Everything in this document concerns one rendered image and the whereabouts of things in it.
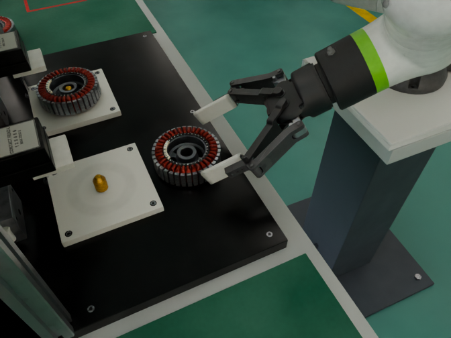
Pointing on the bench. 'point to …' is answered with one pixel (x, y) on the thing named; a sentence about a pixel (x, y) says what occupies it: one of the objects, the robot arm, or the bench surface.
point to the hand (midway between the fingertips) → (207, 143)
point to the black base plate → (112, 135)
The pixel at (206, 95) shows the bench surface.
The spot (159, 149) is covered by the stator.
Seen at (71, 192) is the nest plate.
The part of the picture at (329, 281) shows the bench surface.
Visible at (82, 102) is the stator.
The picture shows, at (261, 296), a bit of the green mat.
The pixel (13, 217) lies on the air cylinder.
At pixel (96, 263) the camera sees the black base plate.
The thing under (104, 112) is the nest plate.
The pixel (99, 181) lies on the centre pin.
